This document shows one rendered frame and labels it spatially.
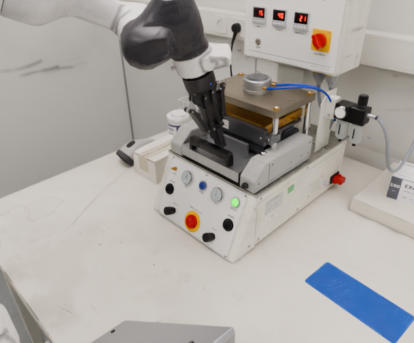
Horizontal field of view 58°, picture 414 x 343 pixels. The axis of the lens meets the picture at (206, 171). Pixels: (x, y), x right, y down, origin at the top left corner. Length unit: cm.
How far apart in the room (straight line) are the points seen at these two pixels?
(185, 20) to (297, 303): 67
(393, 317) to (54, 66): 198
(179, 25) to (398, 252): 80
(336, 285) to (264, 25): 75
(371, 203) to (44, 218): 99
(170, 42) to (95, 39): 162
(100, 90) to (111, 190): 124
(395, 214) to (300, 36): 57
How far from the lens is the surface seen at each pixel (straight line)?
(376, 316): 98
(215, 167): 101
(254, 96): 104
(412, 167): 132
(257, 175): 93
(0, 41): 220
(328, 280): 102
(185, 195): 110
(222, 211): 101
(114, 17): 91
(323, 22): 109
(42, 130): 237
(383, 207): 122
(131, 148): 143
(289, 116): 107
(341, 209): 125
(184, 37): 81
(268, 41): 120
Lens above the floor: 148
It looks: 32 degrees down
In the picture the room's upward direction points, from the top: 1 degrees counter-clockwise
